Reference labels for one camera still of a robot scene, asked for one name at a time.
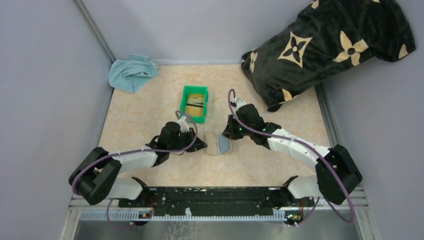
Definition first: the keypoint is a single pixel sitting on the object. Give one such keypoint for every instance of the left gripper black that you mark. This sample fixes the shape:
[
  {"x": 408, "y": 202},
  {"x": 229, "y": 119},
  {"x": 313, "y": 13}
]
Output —
[{"x": 199, "y": 145}]

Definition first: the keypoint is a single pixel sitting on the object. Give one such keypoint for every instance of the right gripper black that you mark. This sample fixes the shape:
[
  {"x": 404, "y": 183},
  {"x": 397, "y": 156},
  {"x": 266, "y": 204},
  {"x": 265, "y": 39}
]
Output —
[{"x": 230, "y": 132}]

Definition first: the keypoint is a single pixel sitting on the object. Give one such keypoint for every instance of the beige leather card holder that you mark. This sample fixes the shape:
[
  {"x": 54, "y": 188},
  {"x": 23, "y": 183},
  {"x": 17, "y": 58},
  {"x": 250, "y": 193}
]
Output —
[{"x": 217, "y": 144}]

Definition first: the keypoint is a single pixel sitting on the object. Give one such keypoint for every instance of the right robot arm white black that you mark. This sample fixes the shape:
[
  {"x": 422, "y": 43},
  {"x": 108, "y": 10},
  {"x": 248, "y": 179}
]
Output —
[{"x": 335, "y": 172}]

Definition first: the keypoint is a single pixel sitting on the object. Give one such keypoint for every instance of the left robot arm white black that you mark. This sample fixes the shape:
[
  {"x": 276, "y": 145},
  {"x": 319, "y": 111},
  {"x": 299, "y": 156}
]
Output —
[{"x": 96, "y": 178}]

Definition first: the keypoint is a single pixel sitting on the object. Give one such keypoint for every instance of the gold card in bin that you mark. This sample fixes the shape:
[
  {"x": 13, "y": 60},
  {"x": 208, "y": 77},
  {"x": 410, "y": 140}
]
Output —
[{"x": 195, "y": 104}]

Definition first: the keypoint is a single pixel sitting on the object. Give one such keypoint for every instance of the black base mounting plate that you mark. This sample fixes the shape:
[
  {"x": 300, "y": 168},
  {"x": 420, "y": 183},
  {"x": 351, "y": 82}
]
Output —
[{"x": 215, "y": 201}]

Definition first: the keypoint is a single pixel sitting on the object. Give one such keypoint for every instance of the light blue cloth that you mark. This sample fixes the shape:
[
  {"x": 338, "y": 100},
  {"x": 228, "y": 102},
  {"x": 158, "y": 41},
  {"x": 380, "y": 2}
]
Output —
[{"x": 132, "y": 74}]

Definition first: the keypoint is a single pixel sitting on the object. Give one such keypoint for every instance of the black floral pillow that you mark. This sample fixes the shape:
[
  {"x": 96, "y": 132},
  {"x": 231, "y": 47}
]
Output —
[{"x": 327, "y": 38}]

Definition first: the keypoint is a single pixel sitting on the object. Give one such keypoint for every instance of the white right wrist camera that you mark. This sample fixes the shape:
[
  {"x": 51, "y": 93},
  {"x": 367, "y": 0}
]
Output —
[{"x": 237, "y": 103}]

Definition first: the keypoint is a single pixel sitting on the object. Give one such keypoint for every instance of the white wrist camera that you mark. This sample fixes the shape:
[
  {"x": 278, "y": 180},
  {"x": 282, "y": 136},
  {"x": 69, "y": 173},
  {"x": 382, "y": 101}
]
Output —
[
  {"x": 183, "y": 124},
  {"x": 237, "y": 103}
]

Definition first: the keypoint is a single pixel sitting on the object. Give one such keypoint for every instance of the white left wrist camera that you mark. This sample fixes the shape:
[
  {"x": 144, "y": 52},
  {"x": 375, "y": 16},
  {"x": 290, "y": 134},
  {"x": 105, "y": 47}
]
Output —
[{"x": 183, "y": 124}]

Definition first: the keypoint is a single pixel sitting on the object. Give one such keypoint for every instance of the aluminium rail frame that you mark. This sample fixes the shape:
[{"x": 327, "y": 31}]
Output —
[{"x": 110, "y": 210}]

